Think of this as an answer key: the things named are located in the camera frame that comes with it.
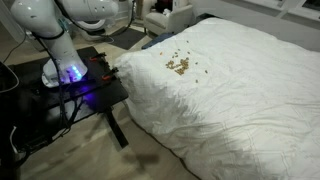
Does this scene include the brown pellets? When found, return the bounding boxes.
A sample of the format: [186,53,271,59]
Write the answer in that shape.
[164,39,210,84]

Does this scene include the orange black clamp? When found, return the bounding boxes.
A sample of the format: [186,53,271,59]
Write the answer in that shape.
[101,67,120,81]
[89,52,108,63]

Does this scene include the black floor mat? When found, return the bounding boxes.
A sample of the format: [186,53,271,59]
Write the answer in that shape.
[105,26,148,51]

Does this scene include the black robot table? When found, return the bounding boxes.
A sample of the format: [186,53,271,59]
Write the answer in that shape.
[0,45,130,161]

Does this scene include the white quilted duvet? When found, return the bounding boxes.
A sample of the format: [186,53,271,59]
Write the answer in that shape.
[113,17,320,180]

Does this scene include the black cable bundle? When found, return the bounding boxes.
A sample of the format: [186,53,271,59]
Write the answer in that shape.
[31,31,84,136]

